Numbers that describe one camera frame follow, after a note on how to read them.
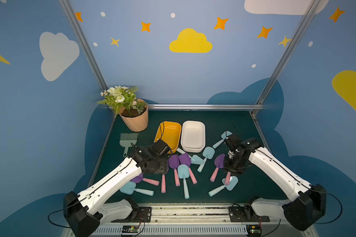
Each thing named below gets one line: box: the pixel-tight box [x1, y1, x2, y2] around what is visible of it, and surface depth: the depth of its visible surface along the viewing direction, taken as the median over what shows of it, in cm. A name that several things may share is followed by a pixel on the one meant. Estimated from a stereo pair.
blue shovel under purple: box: [176, 147, 205, 165], surface depth 96 cm
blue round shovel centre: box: [177, 164, 190, 199], surface depth 90 cm
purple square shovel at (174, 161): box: [168, 154, 181, 187], surface depth 94 cm
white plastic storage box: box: [180, 120, 206, 154], surface depth 108 cm
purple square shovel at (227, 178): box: [224, 171, 231, 186], surface depth 85 cm
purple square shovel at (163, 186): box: [161, 173, 167, 194], surface depth 84 cm
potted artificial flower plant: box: [96, 85, 149, 133], surface depth 93 cm
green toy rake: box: [119, 132, 139, 158], surface depth 106 cm
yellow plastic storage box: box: [153, 120, 182, 155], surface depth 107 cm
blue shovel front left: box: [119, 181, 155, 197], surface depth 83 cm
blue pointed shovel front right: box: [208, 175, 239, 198], surface depth 85 cm
